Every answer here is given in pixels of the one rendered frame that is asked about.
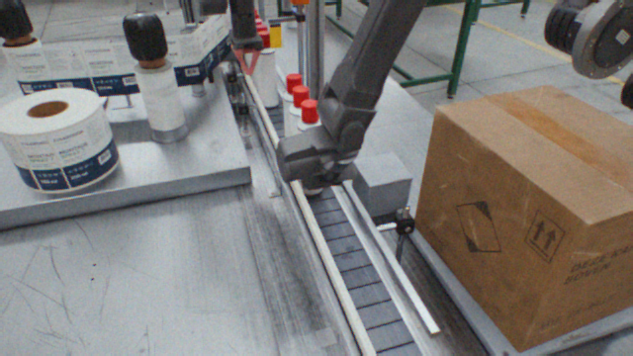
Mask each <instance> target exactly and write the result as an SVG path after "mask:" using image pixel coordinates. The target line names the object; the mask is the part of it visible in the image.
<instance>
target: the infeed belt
mask: <svg viewBox="0 0 633 356"><path fill-rule="evenodd" d="M278 96H279V105H278V106H277V107H274V108H265V110H266V112H267V114H268V117H269V119H270V121H271V123H272V125H273V128H274V130H275V132H276V134H277V137H278V138H279V140H280V139H281V138H284V137H285V121H284V104H283V98H282V96H281V94H280V92H279V90H278ZM289 185H290V188H291V190H292V193H293V195H294V197H295V200H296V202H297V204H298V207H299V209H300V212H301V214H302V216H303V219H304V221H305V223H306V226H307V228H308V231H309V233H310V235H311V238H312V240H313V242H314V245H315V247H316V251H317V253H318V256H319V258H320V260H321V263H322V265H323V268H324V270H325V272H326V275H327V277H328V279H329V282H330V284H331V287H332V289H333V291H334V293H335V295H336V297H337V300H338V302H339V305H340V307H341V309H342V312H343V314H344V316H345V319H346V321H347V324H348V326H349V328H350V331H351V333H352V335H353V338H354V340H355V342H356V345H357V347H358V350H359V352H360V354H361V356H364V355H363V352H362V350H361V347H360V345H359V343H358V340H357V338H356V336H355V333H354V331H353V329H352V326H351V324H350V322H349V319H348V317H347V315H346V312H345V310H344V308H343V305H342V303H341V301H340V298H339V296H338V295H337V292H336V290H335V288H334V285H333V283H332V281H331V278H330V276H329V274H328V271H327V269H326V267H325V264H324V262H323V260H322V257H321V255H320V252H319V250H318V248H317V244H316V242H315V239H314V237H313V235H312V232H311V230H310V228H309V225H308V223H307V221H306V218H305V216H304V214H303V211H302V209H301V207H300V204H299V202H298V200H297V197H296V195H295V193H294V190H293V188H292V186H291V183H289ZM305 197H306V199H307V202H308V204H309V206H310V208H311V211H312V213H313V215H314V217H315V219H316V223H317V225H318V227H319V229H320V232H321V234H322V236H323V238H324V240H325V243H326V245H327V247H328V249H329V251H330V254H331V256H332V258H333V260H334V262H335V265H336V267H337V269H338V271H339V274H340V276H341V278H342V280H343V282H344V285H345V287H346V289H347V291H348V293H349V296H350V298H351V300H352V302H353V304H354V307H355V308H356V310H357V312H358V314H359V317H360V319H361V321H362V323H363V325H364V328H365V330H366V332H367V334H368V337H369V339H370V341H371V343H372V345H373V348H374V350H375V352H376V354H377V356H422V354H421V353H420V351H419V348H418V346H417V344H416V342H415V341H414V339H413V337H412V335H411V333H410V331H409V330H408V328H407V325H406V323H405V321H404V320H403V318H402V316H401V314H400V312H399V310H398V309H397V307H396V305H395V303H394V301H393V300H392V298H391V296H390V294H389V292H388V290H387V288H386V287H385V285H384V283H383V282H382V279H381V277H380V276H379V274H378V272H377V270H376V268H375V266H374V265H373V263H372V261H371V259H370V257H369V255H368V254H367V252H366V250H365V248H364V246H363V244H362V243H361V241H360V239H359V237H358V235H357V233H356V232H355V230H354V228H353V226H352V224H351V222H350V221H349V219H348V217H347V215H346V213H345V212H344V211H343V209H342V207H341V205H340V203H339V201H338V200H337V198H336V196H335V194H334V192H333V190H332V189H331V187H326V188H323V191H322V193H321V194H319V195H317V196H313V197H310V196H305Z"/></svg>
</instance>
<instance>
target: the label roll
mask: <svg viewBox="0 0 633 356"><path fill-rule="evenodd" d="M0 139H1V141H2V143H3V144H4V146H5V148H6V150H7V152H8V154H9V155H10V157H11V159H12V161H13V163H14V165H15V166H16V168H17V170H18V172H19V174H20V176H21V177H22V179H23V181H24V183H25V185H26V186H27V187H28V188H30V189H32V190H34V191H37V192H42V193H62V192H68V191H73V190H77V189H80V188H83V187H86V186H89V185H91V184H93V183H95V182H97V181H99V180H101V179H103V178H104V177H106V176H107V175H108V174H110V173H111V172H112V171H113V170H114V169H115V168H116V166H117V165H118V163H119V161H120V154H119V151H118V148H117V146H116V143H115V140H114V137H113V134H112V131H111V129H110V126H109V123H108V120H107V117H106V114H105V111H104V109H103V106H102V103H101V100H100V98H99V96H98V95H97V94H95V93H94V92H91V91H88V90H84V89H72V88H69V89H55V90H48V91H44V92H39V93H36V94H32V95H29V96H26V97H23V98H20V99H18V100H16V101H14V102H12V103H10V104H8V105H6V106H5V107H3V108H2V109H0Z"/></svg>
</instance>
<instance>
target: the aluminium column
mask: <svg viewBox="0 0 633 356"><path fill-rule="evenodd" d="M305 14H306V21H305V39H306V86H308V87H309V88H310V99H314V100H317V101H318V98H319V96H320V94H321V92H322V89H323V87H324V24H325V0H310V4H305Z"/></svg>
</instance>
